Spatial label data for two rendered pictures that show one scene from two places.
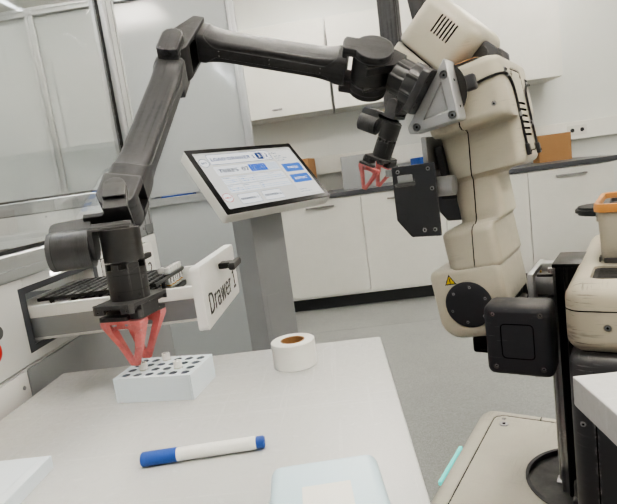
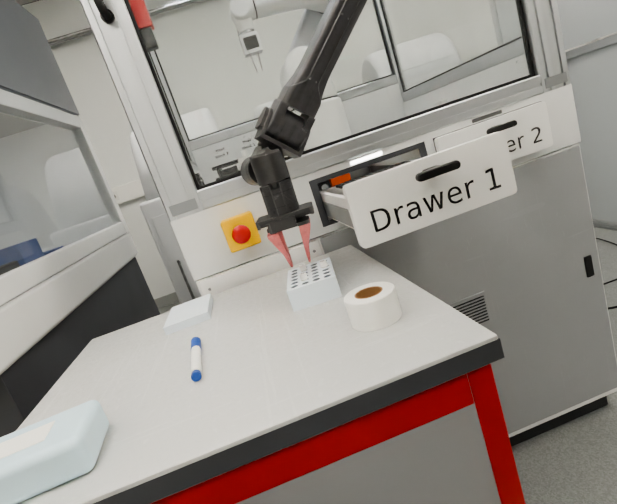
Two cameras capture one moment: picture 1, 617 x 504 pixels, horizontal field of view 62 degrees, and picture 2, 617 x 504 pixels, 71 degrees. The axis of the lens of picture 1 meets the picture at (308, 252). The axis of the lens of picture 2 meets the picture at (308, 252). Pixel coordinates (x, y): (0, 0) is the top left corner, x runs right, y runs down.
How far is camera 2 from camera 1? 0.80 m
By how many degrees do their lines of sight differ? 79
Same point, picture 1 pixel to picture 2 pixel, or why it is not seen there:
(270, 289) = not seen: outside the picture
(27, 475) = (187, 318)
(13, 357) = not seen: hidden behind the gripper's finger
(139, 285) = (273, 205)
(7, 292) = (297, 184)
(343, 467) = (65, 430)
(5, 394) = (294, 254)
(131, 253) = (262, 179)
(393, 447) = (163, 457)
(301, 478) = (67, 415)
